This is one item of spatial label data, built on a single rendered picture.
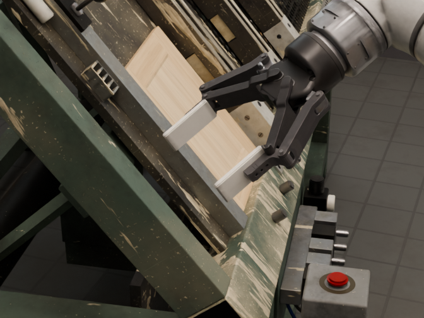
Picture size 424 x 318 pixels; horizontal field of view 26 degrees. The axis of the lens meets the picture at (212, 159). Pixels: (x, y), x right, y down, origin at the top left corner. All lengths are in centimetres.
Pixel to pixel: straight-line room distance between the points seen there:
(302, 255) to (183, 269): 51
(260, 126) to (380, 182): 181
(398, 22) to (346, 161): 307
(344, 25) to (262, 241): 94
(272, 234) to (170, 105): 36
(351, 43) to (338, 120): 344
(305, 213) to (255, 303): 55
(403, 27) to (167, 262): 79
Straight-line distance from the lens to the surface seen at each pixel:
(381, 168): 412
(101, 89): 182
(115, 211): 169
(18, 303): 197
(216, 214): 194
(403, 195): 394
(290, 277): 209
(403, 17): 110
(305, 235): 224
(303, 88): 109
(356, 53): 111
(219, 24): 249
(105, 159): 164
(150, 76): 201
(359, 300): 172
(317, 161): 376
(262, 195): 207
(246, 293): 181
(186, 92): 211
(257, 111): 225
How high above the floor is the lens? 195
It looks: 28 degrees down
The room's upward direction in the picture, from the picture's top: straight up
